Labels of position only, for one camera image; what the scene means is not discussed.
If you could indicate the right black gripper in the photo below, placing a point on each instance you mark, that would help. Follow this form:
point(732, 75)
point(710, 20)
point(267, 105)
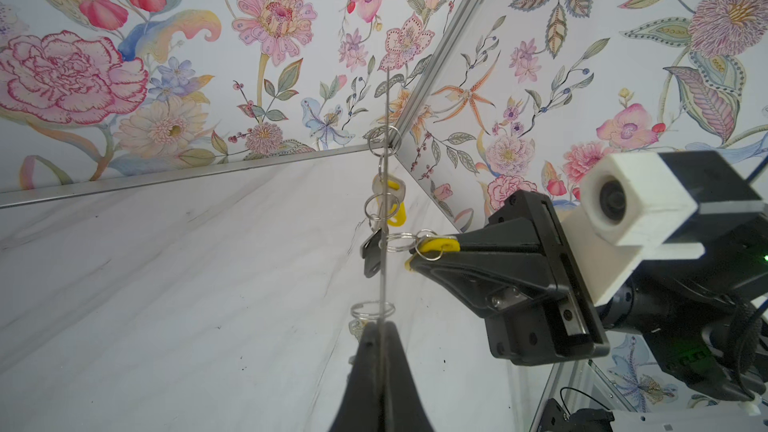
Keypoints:
point(520, 273)

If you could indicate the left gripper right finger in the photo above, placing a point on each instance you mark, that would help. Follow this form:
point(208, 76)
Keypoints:
point(402, 408)

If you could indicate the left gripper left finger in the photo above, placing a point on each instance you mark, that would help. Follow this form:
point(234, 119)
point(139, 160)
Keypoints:
point(361, 408)

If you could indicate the steel key holder plate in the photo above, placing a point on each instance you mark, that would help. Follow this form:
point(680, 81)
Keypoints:
point(387, 136)

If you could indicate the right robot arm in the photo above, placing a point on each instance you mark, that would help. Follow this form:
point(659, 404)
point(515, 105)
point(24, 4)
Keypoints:
point(697, 316)

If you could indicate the silver key on yellow tag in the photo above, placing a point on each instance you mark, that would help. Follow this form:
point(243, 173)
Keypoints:
point(387, 201)

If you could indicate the black key tag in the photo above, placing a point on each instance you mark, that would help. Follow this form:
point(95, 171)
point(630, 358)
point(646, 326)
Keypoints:
point(370, 252)

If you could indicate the right corner aluminium profile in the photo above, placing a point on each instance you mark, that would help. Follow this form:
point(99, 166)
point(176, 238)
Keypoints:
point(457, 26)

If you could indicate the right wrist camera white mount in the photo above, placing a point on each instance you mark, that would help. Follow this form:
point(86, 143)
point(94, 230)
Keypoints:
point(647, 206)

